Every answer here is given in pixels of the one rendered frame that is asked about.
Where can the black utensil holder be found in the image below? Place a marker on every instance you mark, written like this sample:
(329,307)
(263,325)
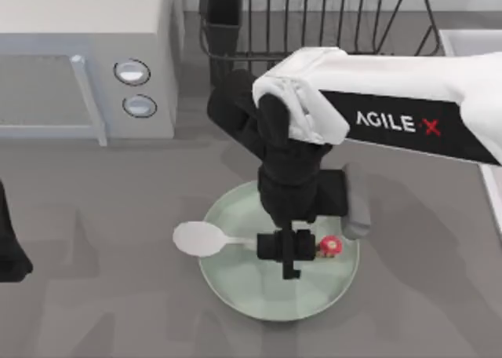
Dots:
(221,12)

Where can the microwave oven door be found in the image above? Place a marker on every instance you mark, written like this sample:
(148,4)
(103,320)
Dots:
(39,95)

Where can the pale green round plate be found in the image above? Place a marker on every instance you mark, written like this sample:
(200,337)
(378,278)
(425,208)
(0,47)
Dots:
(274,295)

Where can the white spoon with red end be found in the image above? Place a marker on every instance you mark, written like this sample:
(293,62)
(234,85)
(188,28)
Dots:
(196,238)

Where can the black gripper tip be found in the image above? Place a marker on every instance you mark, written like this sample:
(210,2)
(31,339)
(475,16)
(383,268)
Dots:
(9,252)

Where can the pale microwave oven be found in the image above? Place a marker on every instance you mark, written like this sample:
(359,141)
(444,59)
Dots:
(78,40)

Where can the round grey microwave knob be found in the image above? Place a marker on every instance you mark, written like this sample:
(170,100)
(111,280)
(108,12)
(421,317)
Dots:
(132,71)
(139,106)

